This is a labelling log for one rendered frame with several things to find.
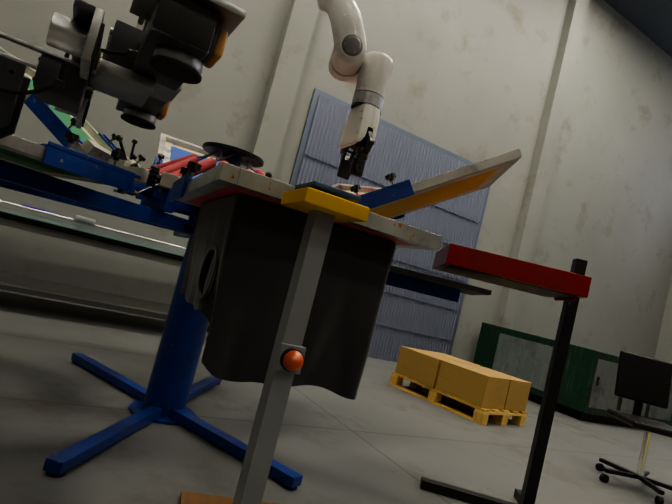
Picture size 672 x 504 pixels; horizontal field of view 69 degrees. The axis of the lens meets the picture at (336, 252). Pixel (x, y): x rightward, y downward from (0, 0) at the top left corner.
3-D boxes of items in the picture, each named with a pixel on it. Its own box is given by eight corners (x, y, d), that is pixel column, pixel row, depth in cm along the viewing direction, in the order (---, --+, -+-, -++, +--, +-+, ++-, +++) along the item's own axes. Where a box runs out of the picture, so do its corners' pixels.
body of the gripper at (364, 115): (344, 103, 121) (333, 147, 120) (364, 93, 112) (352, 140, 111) (369, 115, 124) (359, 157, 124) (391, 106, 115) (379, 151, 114)
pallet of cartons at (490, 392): (531, 429, 441) (541, 385, 444) (471, 424, 397) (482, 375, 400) (440, 389, 537) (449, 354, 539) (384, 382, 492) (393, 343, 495)
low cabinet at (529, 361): (554, 392, 825) (565, 343, 831) (674, 435, 662) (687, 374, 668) (467, 376, 728) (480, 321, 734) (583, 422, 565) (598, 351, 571)
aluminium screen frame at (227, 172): (439, 250, 127) (442, 236, 127) (218, 179, 102) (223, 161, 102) (318, 242, 198) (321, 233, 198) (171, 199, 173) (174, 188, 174)
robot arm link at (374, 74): (337, 33, 114) (331, 51, 123) (325, 77, 113) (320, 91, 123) (398, 54, 116) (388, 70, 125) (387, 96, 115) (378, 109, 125)
